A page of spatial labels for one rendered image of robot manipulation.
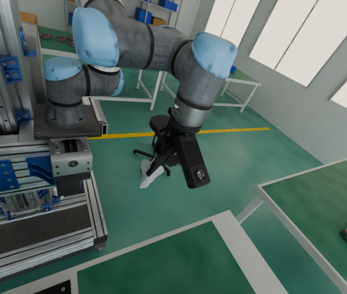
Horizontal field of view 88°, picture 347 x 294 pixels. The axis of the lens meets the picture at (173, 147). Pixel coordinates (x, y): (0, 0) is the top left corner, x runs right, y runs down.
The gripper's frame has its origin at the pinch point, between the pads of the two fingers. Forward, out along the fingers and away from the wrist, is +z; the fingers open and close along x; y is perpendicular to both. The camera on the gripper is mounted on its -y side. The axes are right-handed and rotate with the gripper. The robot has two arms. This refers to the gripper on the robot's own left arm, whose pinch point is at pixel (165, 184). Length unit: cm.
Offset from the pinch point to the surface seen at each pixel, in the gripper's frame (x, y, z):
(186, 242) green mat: -19.8, -6.3, 40.2
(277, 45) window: -410, 268, -29
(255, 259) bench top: -48, -25, 40
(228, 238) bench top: -41, -12, 40
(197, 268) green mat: -18.8, -16.6, 40.1
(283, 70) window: -409, 218, 9
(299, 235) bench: -88, -27, 42
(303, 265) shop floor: -162, -51, 115
